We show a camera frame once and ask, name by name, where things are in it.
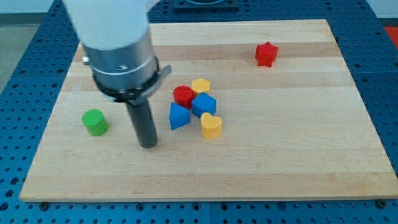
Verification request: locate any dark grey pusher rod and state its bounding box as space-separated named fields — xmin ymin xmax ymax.
xmin=126 ymin=100 xmax=158 ymax=149

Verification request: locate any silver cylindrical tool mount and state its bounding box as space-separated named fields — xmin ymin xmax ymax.
xmin=83 ymin=30 xmax=172 ymax=106

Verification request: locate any green cylinder block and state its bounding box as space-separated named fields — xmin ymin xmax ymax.
xmin=81 ymin=109 xmax=109 ymax=136

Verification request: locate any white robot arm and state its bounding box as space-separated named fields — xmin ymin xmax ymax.
xmin=63 ymin=0 xmax=172 ymax=149

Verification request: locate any blue triangle block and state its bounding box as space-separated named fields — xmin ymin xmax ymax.
xmin=169 ymin=103 xmax=190 ymax=130

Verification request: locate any red cylinder block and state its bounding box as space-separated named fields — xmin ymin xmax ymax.
xmin=173 ymin=85 xmax=194 ymax=110

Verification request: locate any blue cube block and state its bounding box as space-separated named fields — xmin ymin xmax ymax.
xmin=192 ymin=93 xmax=217 ymax=118

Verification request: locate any yellow hexagon block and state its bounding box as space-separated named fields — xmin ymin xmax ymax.
xmin=191 ymin=78 xmax=211 ymax=96

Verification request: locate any yellow heart block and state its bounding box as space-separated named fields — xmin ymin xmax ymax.
xmin=200 ymin=113 xmax=223 ymax=139

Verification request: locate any wooden board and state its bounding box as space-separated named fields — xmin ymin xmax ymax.
xmin=20 ymin=19 xmax=397 ymax=202

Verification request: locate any red star block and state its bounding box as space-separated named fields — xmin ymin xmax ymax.
xmin=255 ymin=42 xmax=279 ymax=67

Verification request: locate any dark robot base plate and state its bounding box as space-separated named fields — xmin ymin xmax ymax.
xmin=171 ymin=0 xmax=239 ymax=12

